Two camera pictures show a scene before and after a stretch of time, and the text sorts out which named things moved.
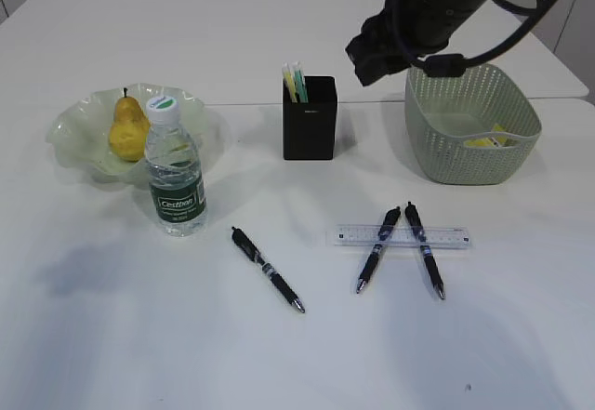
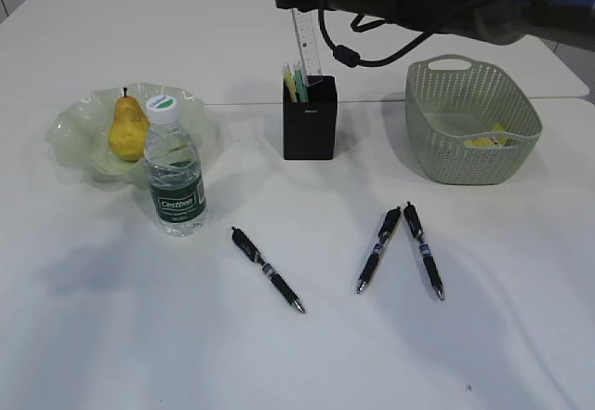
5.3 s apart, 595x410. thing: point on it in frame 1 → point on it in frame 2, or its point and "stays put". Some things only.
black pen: [255, 253] stays put
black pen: [416, 222] stays put
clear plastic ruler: [399, 235] → [308, 34]
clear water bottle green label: [177, 186] stays put
